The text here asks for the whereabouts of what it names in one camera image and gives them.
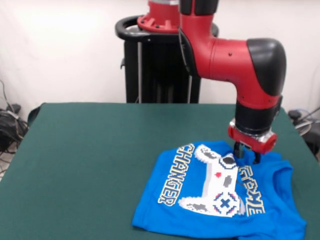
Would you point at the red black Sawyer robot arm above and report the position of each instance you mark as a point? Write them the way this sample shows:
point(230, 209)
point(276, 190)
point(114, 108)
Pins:
point(225, 57)

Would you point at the blue printed T-shirt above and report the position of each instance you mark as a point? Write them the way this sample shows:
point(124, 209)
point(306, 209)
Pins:
point(175, 205)

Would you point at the dark green table cloth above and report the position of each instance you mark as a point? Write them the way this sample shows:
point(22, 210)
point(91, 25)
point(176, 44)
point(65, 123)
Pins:
point(75, 187)

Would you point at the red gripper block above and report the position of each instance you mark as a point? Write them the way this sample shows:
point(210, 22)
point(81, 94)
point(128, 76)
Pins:
point(252, 142)

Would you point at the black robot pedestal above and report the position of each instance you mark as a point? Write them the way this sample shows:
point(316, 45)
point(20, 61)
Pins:
point(150, 75)

